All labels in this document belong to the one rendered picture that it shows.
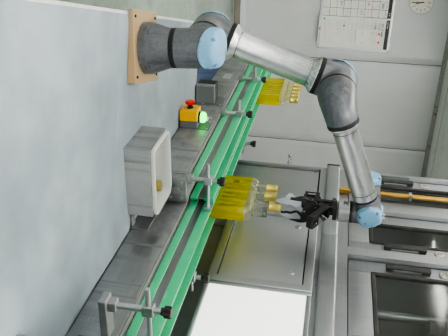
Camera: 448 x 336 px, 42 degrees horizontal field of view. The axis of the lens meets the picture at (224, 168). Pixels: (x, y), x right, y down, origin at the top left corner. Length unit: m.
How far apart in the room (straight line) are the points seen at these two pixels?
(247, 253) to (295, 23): 5.99
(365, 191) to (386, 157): 6.60
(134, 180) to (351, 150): 0.64
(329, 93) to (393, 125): 6.54
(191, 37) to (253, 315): 0.82
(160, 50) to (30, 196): 0.66
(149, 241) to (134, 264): 0.12
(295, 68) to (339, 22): 5.99
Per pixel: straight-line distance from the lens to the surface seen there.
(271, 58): 1.80
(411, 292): 2.04
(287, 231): 2.17
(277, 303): 1.83
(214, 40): 1.67
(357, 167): 1.80
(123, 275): 1.65
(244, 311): 1.79
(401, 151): 8.41
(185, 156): 2.05
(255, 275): 1.94
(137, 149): 1.69
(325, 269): 2.00
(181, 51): 1.68
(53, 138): 1.29
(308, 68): 1.81
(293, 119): 8.22
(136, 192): 1.75
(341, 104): 1.71
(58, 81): 1.29
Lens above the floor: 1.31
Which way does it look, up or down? 9 degrees down
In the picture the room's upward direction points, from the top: 96 degrees clockwise
